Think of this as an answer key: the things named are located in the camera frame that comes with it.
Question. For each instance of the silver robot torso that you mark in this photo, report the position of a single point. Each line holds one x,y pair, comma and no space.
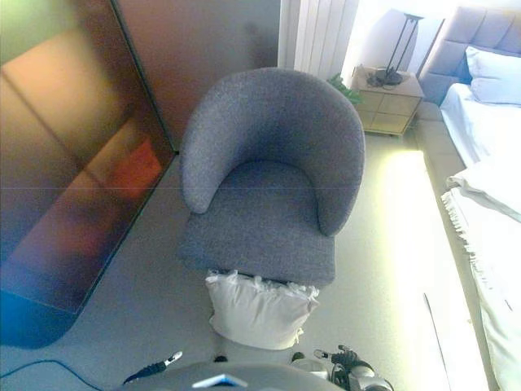
244,379

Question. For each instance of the grey padded headboard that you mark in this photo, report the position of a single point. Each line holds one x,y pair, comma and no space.
480,28

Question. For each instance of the brown glossy wardrobe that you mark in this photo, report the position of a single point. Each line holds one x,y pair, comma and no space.
81,163

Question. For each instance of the white bed sheet mattress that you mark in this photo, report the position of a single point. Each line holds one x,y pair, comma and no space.
480,130

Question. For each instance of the white bed pillow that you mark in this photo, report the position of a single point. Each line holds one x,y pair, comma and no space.
500,91
496,63

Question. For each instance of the white fringed cushion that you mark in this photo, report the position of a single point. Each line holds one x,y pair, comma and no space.
256,309

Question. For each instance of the beige wooden nightstand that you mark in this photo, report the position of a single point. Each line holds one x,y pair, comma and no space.
390,114

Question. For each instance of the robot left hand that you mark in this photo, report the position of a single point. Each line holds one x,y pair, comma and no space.
152,370

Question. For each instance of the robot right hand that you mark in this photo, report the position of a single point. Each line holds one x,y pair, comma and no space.
346,358

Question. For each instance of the grey upholstered armchair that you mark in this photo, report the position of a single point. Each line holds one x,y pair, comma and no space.
264,212

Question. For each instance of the beige upholstered bed base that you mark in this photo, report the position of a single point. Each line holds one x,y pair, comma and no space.
443,155

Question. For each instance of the green potted plant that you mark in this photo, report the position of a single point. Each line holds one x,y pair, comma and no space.
346,91

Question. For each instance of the robot right leg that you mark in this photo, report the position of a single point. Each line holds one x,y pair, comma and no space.
307,363

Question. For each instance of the black table lamp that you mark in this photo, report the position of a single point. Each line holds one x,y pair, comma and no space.
384,79

